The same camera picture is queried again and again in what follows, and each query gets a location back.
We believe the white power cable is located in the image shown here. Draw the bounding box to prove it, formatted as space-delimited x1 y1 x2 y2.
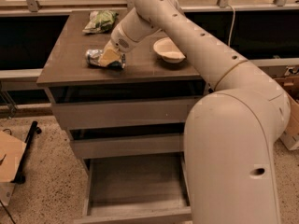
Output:
227 4 236 49

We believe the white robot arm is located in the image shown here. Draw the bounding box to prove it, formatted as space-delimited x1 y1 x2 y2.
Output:
107 0 291 224

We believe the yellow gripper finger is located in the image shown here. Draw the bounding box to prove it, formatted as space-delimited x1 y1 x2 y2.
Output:
98 44 121 67

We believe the top grey drawer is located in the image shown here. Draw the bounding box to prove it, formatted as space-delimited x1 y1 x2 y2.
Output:
51 98 197 130

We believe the grey drawer cabinet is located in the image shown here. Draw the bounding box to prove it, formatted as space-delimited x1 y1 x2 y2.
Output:
36 7 216 224

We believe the brown cardboard sheet left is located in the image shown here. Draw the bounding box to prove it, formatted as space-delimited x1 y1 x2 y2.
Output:
0 131 26 183

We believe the black stand leg left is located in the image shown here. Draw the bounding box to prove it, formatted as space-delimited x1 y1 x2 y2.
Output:
13 121 42 184

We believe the green chip bag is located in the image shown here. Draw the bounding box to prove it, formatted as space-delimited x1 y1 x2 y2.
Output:
82 10 118 34

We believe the bottom grey open drawer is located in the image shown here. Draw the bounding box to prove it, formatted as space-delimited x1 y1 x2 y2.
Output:
74 153 192 224

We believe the white paper bowl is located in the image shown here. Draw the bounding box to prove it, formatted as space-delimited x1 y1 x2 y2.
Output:
153 37 185 63

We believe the blue silver redbull can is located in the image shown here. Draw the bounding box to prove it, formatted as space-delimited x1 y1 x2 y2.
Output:
85 49 126 69

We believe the brown cardboard box right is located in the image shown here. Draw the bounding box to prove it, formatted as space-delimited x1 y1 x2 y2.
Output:
274 76 299 151

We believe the middle grey drawer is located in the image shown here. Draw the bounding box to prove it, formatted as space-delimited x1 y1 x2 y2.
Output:
70 133 183 160

